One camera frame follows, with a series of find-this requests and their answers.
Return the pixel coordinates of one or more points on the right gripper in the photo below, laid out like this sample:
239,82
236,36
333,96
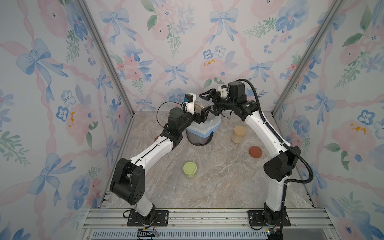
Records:
216,110

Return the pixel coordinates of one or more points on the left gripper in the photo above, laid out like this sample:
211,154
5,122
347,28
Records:
202,117

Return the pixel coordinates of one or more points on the red jar lid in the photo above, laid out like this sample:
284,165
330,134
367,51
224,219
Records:
255,152

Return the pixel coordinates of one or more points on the glass jar with rice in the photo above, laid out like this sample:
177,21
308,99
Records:
199,105

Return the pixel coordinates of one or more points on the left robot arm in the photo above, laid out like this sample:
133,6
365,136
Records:
129,178

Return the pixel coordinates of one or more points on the white trash bag liner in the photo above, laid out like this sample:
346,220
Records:
204,129

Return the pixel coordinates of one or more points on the black mesh trash bin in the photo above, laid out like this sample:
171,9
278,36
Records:
197,140

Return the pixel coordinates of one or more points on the tan lid jar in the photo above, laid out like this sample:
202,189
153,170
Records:
238,134

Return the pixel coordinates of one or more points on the green lid jar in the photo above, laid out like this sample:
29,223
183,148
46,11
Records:
190,170

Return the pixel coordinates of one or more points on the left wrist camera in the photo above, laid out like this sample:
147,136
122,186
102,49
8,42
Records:
189,103

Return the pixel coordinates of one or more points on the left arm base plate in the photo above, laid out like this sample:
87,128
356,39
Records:
159,218

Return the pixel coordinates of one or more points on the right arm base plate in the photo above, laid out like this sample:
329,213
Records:
257,218

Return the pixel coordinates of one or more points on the aluminium front rail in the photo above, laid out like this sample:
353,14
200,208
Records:
208,224

